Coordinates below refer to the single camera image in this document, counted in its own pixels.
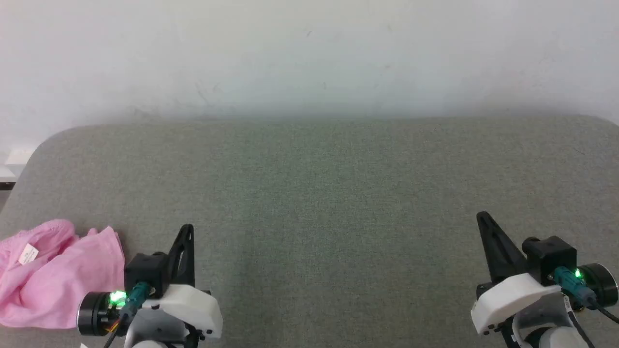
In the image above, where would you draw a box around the teal left camera connector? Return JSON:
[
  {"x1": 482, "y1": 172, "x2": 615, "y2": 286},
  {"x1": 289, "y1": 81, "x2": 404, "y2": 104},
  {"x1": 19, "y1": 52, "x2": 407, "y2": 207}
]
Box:
[{"x1": 121, "y1": 282, "x2": 152, "y2": 316}]

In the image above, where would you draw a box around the white baseboard ledge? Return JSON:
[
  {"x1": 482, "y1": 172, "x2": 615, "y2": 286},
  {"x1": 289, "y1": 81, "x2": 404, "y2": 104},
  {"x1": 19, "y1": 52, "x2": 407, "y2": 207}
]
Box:
[{"x1": 0, "y1": 146, "x2": 35, "y2": 183}]

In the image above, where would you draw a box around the grey-green fabric sofa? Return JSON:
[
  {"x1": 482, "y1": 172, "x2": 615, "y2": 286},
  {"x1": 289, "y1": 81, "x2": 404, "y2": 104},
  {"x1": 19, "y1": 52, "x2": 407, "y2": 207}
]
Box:
[{"x1": 0, "y1": 115, "x2": 619, "y2": 348}]

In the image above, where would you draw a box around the pink cloth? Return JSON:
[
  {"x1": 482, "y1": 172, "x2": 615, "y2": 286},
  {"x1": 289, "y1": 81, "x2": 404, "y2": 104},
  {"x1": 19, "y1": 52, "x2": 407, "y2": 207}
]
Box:
[{"x1": 0, "y1": 219, "x2": 126, "y2": 330}]

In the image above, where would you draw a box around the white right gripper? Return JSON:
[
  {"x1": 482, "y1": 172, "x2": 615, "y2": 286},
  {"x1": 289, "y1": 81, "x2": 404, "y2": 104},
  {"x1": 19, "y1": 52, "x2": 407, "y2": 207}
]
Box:
[{"x1": 471, "y1": 211, "x2": 619, "y2": 335}]

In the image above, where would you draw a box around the teal right camera connector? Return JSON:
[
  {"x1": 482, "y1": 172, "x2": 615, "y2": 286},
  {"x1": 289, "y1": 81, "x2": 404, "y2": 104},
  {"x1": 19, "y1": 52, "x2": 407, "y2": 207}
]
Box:
[{"x1": 553, "y1": 267, "x2": 598, "y2": 308}]

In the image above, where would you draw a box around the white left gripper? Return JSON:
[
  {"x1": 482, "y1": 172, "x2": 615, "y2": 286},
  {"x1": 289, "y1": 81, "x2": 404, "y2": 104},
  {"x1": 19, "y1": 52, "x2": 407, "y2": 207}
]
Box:
[{"x1": 77, "y1": 224, "x2": 223, "y2": 339}]

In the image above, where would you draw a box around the teal camera connector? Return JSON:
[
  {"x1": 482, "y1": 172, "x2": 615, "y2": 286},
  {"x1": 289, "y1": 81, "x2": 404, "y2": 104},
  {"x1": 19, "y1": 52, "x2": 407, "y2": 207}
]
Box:
[
  {"x1": 121, "y1": 282, "x2": 152, "y2": 316},
  {"x1": 553, "y1": 267, "x2": 598, "y2": 308}
]

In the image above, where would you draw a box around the black left camera cable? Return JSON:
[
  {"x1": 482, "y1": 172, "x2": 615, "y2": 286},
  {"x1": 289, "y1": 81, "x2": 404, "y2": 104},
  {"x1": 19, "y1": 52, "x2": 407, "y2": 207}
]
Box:
[{"x1": 103, "y1": 312, "x2": 132, "y2": 348}]

